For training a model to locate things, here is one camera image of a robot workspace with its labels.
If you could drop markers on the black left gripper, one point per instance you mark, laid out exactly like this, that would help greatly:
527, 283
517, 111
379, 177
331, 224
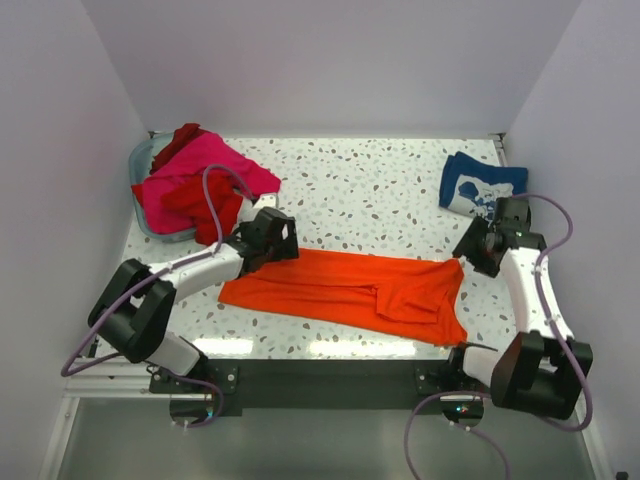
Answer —
287, 248

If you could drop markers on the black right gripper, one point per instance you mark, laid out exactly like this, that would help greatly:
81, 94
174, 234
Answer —
466, 247

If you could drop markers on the orange t-shirt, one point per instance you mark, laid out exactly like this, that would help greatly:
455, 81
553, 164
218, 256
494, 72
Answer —
409, 298

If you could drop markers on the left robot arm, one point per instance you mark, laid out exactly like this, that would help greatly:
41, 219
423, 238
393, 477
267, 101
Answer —
132, 314

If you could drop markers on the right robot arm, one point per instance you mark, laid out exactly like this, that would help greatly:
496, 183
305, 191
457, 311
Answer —
544, 368

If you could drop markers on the folded blue printed t-shirt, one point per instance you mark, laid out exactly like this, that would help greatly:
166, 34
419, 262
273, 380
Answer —
470, 187

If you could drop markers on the pink t-shirt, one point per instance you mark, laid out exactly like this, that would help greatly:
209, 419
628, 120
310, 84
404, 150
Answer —
210, 154

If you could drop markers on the dark red t-shirt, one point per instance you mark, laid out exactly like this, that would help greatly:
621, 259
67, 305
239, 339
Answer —
180, 139

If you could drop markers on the light blue plastic basket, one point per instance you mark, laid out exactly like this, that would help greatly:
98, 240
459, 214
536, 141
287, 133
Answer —
140, 162

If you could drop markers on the aluminium rail frame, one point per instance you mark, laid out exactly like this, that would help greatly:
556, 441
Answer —
113, 379

